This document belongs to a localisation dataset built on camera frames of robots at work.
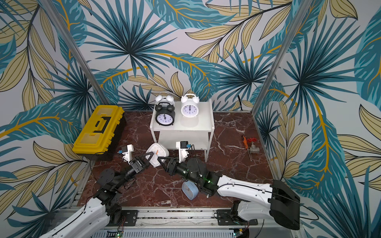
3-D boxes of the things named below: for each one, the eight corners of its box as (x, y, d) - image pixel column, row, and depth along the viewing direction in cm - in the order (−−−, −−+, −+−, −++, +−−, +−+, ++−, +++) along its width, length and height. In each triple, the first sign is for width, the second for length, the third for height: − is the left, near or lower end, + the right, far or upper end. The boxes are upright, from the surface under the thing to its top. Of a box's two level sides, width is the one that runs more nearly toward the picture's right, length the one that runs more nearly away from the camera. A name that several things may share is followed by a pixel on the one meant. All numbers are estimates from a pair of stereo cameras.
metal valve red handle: (250, 152, 99) (251, 150, 96) (246, 140, 105) (248, 137, 103) (258, 153, 99) (260, 150, 96) (254, 140, 105) (255, 137, 103)
